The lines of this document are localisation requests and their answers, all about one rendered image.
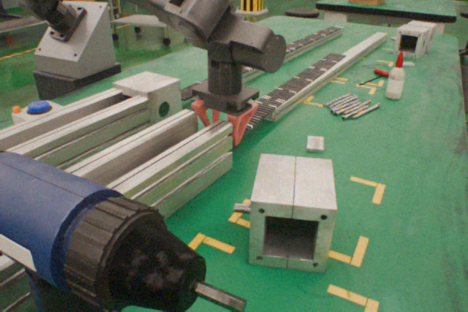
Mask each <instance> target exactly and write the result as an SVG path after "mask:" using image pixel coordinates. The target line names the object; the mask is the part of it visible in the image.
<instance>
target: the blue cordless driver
mask: <svg viewBox="0 0 468 312"><path fill-rule="evenodd" d="M164 218H165V217H164V216H163V215H162V214H160V213H159V210H158V209H156V208H153V207H151V206H148V205H145V204H143V203H142V202H138V201H137V200H134V199H130V198H127V197H125V196H124V195H123V194H122V193H121V192H119V191H116V190H114V189H111V188H108V187H106V186H102V185H100V184H98V183H94V182H91V181H90V180H88V179H86V178H82V177H80V176H78V175H74V174H72V173H70V172H66V171H64V170H61V169H59V168H56V167H52V166H50V165H49V164H45V163H42V162H40V161H37V160H35V159H31V158H29V157H27V156H24V155H21V154H19V153H12V152H8V151H3V150H0V256H1V255H2V254H3V255H5V256H7V257H9V258H10V259H11V260H13V261H15V262H17V263H18V264H19V265H20V266H21V267H24V269H25V272H26V277H27V280H28V283H29V285H30V287H31V292H32V294H33V298H34V301H35V305H36V307H37V311H38V312H114V311H117V312H120V311H122V309H123V308H125V307H127V306H129V307H130V306H131V305H132V306H137V307H141V308H149V309H154V310H159V311H167V312H185V311H186V310H188V309H189V308H190V307H191V306H192V305H193V304H194V303H195V301H196V300H197V298H198V297H201V298H203V299H204V300H207V301H209V302H211V303H213V304H216V305H218V306H220V307H222V308H225V309H228V310H230V311H232V312H244V311H245V309H246V305H247V300H246V299H244V298H242V297H239V296H237V295H235V294H232V293H230V292H226V291H224V290H222V289H219V288H217V287H215V286H212V285H210V284H207V283H206V282H205V277H206V273H207V267H206V264H205V260H204V258H203V256H201V255H200V254H199V253H198V252H196V251H195V250H194V249H193V248H191V247H190V246H188V245H187V244H186V243H185V242H184V241H182V240H181V239H180V238H179V237H177V236H176V235H174V234H173V233H172V232H171V231H170V230H168V229H167V225H166V224H165V222H164V220H163V219H164Z"/></svg>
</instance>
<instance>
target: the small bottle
mask: <svg viewBox="0 0 468 312"><path fill-rule="evenodd" d="M403 63H404V58H403V51H400V54H399V57H398V58H397V60H396V65H395V68H393V70H392V71H391V72H390V75H389V78H388V84H387V88H386V92H385V97H386V98H387V99H391V100H399V99H400V98H401V90H402V87H403V84H404V78H405V73H404V70H403V69H402V67H403Z"/></svg>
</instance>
